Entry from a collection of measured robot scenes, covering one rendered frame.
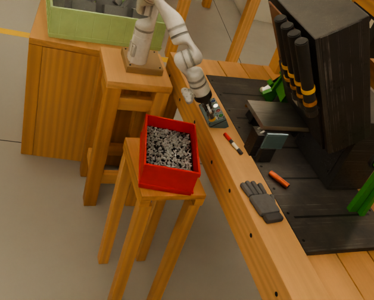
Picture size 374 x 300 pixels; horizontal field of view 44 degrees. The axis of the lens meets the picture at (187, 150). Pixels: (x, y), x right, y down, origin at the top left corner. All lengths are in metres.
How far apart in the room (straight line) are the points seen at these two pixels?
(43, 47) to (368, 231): 1.77
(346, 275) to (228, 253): 1.16
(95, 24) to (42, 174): 0.94
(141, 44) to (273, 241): 1.14
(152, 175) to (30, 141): 1.36
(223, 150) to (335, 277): 0.64
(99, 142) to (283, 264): 1.23
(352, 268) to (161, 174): 0.74
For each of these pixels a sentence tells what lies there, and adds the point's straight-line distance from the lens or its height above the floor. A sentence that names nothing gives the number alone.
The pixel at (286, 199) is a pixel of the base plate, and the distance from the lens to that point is 1.81.
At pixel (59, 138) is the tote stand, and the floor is 0.16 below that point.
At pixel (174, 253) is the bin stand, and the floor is 0.43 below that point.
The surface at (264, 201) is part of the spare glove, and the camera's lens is 1.71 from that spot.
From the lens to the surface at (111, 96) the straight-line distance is 2.25.
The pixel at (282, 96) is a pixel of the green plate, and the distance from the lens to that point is 1.95.
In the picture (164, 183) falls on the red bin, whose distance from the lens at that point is 1.74.
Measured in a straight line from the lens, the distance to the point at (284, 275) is 1.55.
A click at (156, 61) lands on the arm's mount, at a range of 2.38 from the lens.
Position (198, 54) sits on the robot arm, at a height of 1.24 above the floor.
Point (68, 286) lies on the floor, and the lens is 2.41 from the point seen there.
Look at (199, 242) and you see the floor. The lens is 2.74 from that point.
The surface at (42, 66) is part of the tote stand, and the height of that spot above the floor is 0.64.
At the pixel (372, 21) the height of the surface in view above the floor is 1.48.
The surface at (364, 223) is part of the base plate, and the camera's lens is 1.92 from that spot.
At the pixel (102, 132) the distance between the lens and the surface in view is 2.38.
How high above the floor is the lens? 2.00
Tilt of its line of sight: 37 degrees down
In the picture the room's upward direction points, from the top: 20 degrees clockwise
